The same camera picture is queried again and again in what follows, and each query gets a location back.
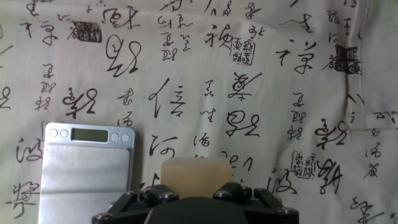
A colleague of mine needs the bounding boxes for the light wooden block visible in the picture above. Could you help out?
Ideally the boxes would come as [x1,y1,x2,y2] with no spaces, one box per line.
[160,156,234,200]

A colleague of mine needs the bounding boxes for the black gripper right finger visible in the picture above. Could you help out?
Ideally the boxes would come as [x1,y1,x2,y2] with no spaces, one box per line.
[212,181,300,224]

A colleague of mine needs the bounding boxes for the silver digital pocket scale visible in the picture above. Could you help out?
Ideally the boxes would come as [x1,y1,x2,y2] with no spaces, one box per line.
[37,121,136,224]

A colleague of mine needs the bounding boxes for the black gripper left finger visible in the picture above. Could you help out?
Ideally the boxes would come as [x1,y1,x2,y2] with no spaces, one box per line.
[91,184,180,224]

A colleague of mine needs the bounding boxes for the calligraphy print beige tablecloth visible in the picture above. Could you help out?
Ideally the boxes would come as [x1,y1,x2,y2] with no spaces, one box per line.
[0,0,398,224]

